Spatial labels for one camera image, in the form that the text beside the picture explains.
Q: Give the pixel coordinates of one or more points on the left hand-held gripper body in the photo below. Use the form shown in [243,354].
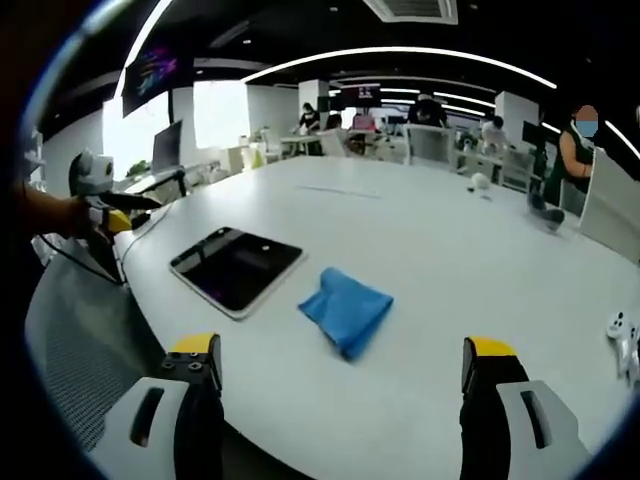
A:
[92,172]

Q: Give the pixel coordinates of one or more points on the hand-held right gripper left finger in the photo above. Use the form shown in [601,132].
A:
[150,425]

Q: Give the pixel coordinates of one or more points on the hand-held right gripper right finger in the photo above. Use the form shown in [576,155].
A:
[530,425]

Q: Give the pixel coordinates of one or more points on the dark rectangular mirror white frame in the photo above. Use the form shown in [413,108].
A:
[235,270]

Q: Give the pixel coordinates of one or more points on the blue cleaning cloth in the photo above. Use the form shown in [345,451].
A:
[347,312]

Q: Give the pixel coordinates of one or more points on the dark computer monitor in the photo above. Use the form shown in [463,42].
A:
[166,147]

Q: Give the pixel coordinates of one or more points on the grey mesh office chair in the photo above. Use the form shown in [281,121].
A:
[85,340]

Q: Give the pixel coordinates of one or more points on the hanging dark display screen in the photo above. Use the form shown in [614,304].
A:
[155,75]

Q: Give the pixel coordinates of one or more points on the white game controller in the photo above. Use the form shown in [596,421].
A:
[624,345]

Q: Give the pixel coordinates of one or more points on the dark grey object on table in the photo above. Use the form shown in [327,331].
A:
[546,212]

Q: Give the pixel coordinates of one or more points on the white chair back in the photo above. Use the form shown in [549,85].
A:
[612,200]

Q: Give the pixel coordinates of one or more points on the small white object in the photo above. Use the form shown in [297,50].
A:
[480,181]

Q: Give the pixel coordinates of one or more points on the white mesh office chair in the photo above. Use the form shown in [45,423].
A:
[430,147]

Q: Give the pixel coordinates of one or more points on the ceiling air vent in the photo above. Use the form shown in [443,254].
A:
[415,10]

